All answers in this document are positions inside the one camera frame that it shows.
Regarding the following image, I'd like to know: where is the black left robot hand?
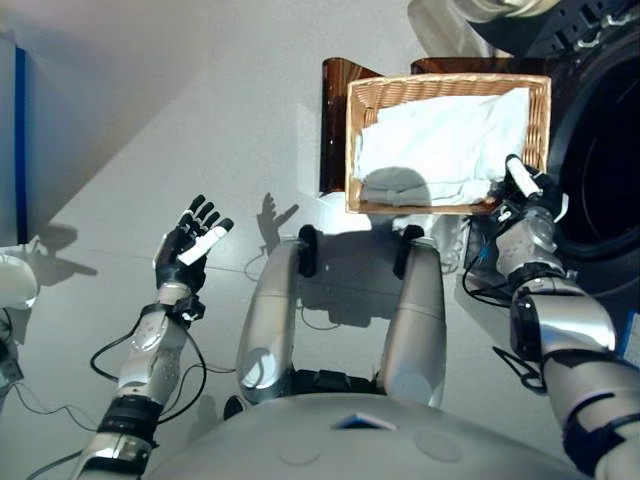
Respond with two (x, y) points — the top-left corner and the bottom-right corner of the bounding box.
(153, 194), (236, 296)

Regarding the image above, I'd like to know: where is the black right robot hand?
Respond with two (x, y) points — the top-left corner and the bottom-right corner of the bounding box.
(492, 153), (571, 224)

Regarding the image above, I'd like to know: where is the white basket liner cloth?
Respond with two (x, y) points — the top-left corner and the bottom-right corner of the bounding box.
(352, 87), (531, 207)

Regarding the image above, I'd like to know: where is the grey front-load washing machine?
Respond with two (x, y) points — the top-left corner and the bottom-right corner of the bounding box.
(462, 0), (640, 361)

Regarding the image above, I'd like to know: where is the washing machine glass door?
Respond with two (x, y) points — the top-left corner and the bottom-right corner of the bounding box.
(407, 0), (640, 59)

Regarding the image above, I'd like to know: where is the wicker laundry basket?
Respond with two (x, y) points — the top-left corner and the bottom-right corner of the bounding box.
(344, 73), (553, 216)

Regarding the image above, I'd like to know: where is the silver left robot leg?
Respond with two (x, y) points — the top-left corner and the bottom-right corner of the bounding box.
(234, 224), (319, 404)

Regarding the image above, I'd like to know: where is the silver robot leg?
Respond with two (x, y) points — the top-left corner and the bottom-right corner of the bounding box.
(379, 224), (447, 409)
(234, 224), (319, 404)

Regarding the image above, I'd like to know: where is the white cylindrical lamp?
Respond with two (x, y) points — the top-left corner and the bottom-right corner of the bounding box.
(0, 252), (39, 311)

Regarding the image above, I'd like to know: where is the blue energy label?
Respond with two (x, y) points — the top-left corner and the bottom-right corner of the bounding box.
(622, 309), (640, 361)

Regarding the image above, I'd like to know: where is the silver right robot leg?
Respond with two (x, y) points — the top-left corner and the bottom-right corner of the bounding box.
(379, 224), (447, 409)

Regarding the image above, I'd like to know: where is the grey panel with blue edge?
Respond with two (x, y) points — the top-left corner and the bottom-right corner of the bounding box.
(0, 39), (29, 246)

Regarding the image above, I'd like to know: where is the glossy brown stand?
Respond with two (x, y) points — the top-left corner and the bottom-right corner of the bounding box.
(319, 57), (551, 196)

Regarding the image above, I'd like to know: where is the grey robot torso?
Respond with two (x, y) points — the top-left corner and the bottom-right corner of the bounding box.
(64, 392), (591, 480)

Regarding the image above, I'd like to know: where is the blue white chest emblem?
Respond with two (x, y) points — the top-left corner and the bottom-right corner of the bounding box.
(329, 410), (399, 432)

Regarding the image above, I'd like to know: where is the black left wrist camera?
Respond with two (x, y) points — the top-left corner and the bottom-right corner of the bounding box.
(172, 297), (206, 324)

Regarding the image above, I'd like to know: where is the thin white floor cable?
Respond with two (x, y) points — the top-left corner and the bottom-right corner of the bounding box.
(243, 249), (346, 331)

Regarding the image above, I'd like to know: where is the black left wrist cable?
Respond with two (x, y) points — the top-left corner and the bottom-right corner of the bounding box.
(89, 319), (207, 424)

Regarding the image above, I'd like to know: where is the thin black floor cable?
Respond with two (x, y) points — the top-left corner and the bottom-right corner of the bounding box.
(9, 364), (101, 431)

